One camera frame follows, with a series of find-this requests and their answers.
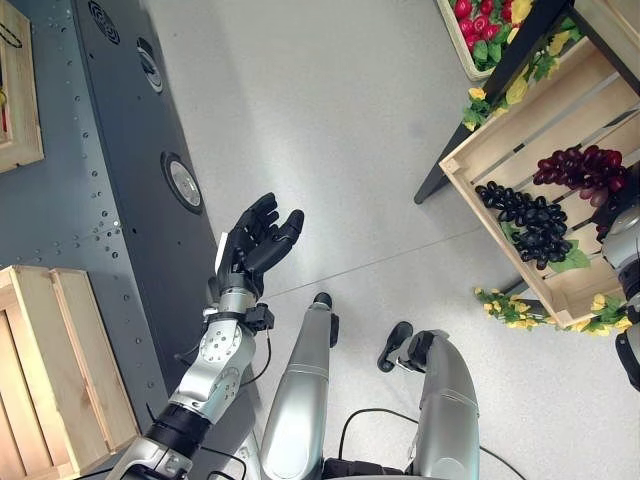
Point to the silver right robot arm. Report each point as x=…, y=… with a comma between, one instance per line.
x=622, y=245

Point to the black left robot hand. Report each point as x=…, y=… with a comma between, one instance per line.
x=252, y=245

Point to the wooden crate with red fruits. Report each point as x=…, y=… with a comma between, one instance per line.
x=462, y=50

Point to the dark robot foot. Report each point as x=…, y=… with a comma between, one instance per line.
x=395, y=342
x=322, y=299

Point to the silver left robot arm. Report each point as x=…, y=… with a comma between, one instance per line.
x=215, y=365

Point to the dark left robot foot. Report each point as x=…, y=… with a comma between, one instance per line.
x=322, y=299

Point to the silver left robot leg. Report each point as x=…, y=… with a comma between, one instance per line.
x=300, y=400

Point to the round silver vent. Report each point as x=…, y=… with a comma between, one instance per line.
x=182, y=184
x=150, y=62

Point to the yellow flower leaf garland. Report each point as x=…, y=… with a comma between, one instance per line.
x=517, y=90
x=515, y=310

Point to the yellow fruit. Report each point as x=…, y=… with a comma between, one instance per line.
x=521, y=9

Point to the empty wooden slatted crate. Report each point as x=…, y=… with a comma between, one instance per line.
x=55, y=370

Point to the pile of red fruits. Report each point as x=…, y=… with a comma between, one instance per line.
x=477, y=25

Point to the round black fan grille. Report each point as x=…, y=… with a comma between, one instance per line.
x=105, y=17

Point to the dark right robot foot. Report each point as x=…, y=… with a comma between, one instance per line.
x=395, y=342

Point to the red grape bunch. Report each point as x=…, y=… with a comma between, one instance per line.
x=580, y=167

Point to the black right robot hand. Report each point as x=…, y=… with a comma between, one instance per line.
x=612, y=202

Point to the silver robot leg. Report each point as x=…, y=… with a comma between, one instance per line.
x=300, y=400
x=445, y=400

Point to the wooden slatted crate with grapes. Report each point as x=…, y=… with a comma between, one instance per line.
x=505, y=150

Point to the green grape leaf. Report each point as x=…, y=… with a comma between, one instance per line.
x=574, y=261

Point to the silver right robot leg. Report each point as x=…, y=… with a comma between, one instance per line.
x=445, y=400

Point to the pale wooden crate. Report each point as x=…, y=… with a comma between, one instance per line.
x=22, y=100
x=615, y=35

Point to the grey metal cabinet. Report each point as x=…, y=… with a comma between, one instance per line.
x=100, y=165

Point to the black grape bunch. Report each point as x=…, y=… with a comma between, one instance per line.
x=537, y=222

